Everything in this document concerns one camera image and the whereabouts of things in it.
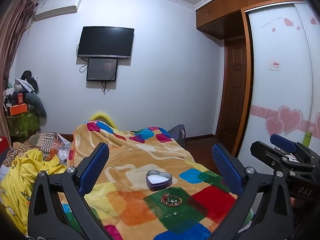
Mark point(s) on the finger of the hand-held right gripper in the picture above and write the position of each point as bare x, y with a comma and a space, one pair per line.
265, 152
282, 142

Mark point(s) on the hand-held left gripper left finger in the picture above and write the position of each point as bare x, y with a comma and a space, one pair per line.
93, 165

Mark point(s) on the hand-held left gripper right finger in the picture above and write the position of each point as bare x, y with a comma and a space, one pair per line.
225, 165

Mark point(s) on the purple heart-shaped tin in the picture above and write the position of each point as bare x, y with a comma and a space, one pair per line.
160, 186

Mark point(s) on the green bottle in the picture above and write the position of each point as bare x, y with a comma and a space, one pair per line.
307, 138

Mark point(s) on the colourful checked fleece blanket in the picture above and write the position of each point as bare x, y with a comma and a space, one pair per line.
125, 155

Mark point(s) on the yellow pillow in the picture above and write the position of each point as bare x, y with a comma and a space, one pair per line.
100, 117

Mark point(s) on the white wardrobe with pink hearts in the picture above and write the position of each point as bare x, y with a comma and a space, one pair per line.
280, 92

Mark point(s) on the striped bedding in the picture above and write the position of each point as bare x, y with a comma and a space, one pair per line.
47, 142

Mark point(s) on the grey bag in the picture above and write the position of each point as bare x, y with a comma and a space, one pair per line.
178, 133

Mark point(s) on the brown wooden door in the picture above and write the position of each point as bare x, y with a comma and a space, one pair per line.
235, 92

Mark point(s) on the yellow printed blanket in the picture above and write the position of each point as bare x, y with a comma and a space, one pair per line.
20, 175

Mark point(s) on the white and red notice sticker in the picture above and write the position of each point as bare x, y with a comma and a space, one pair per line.
274, 64

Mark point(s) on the green patterned cloth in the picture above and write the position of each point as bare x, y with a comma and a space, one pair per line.
23, 125

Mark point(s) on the red cushion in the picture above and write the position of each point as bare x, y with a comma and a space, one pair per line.
3, 143

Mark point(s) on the orange box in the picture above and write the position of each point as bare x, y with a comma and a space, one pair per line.
17, 110

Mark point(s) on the small red box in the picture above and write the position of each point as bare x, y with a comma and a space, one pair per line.
20, 98

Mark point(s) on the pile of clothes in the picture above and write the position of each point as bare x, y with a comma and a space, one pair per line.
25, 82

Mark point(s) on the wooden overhead cabinet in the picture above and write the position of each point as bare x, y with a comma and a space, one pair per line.
220, 12

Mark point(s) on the striped brown curtain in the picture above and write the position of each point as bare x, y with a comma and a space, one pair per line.
12, 42

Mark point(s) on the white air conditioner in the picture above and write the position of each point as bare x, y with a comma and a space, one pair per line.
57, 7

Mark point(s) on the small black wall monitor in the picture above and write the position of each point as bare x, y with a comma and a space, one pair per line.
102, 69

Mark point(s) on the black wall television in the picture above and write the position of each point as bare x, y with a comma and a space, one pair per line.
105, 41

